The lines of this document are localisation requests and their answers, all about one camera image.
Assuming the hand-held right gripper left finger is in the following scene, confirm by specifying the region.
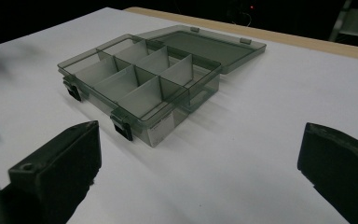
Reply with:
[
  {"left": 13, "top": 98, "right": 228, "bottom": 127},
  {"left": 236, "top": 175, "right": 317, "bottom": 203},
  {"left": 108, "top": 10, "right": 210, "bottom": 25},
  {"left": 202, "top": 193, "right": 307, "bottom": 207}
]
[{"left": 0, "top": 120, "right": 103, "bottom": 224}]

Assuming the grey metal stand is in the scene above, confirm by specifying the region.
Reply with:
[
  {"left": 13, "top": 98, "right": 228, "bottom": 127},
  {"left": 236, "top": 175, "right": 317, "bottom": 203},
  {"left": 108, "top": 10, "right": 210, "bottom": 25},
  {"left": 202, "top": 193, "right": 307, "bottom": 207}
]
[{"left": 328, "top": 0, "right": 358, "bottom": 43}]

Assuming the grey transparent compartment box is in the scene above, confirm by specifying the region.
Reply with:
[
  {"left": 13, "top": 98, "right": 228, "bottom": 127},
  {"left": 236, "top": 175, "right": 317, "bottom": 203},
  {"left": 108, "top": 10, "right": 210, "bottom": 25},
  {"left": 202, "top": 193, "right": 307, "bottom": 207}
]
[{"left": 57, "top": 24, "right": 268, "bottom": 147}]

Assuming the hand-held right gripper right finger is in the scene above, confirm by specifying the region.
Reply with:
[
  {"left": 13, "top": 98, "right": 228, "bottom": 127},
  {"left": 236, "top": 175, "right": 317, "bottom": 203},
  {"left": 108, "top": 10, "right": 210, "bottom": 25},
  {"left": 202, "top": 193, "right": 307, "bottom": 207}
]
[{"left": 296, "top": 122, "right": 358, "bottom": 224}]

